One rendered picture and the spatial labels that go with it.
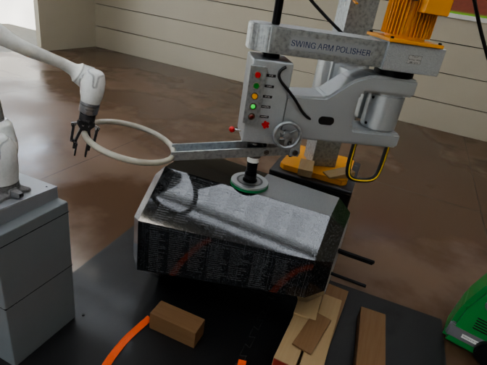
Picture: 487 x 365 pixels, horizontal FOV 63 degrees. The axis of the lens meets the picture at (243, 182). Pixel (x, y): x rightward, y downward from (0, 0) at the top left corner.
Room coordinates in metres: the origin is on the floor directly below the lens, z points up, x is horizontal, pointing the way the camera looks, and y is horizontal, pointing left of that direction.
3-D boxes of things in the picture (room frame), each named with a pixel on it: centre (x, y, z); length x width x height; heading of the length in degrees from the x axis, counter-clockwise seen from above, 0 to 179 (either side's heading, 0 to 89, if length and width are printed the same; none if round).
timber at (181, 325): (1.67, 0.25, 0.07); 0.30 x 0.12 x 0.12; 72
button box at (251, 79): (1.90, 0.01, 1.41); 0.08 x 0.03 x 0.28; 100
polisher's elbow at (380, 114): (2.15, -0.68, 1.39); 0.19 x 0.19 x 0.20
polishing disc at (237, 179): (2.03, -0.03, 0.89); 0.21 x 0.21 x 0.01
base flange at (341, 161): (2.78, -0.54, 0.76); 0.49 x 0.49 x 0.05; 73
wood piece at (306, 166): (2.55, -0.42, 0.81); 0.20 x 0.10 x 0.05; 171
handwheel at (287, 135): (1.93, -0.17, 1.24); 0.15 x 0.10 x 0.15; 100
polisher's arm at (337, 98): (2.08, -0.42, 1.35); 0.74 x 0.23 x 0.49; 100
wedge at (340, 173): (2.57, -0.65, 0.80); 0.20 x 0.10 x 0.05; 112
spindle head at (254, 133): (2.04, -0.11, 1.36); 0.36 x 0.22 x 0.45; 100
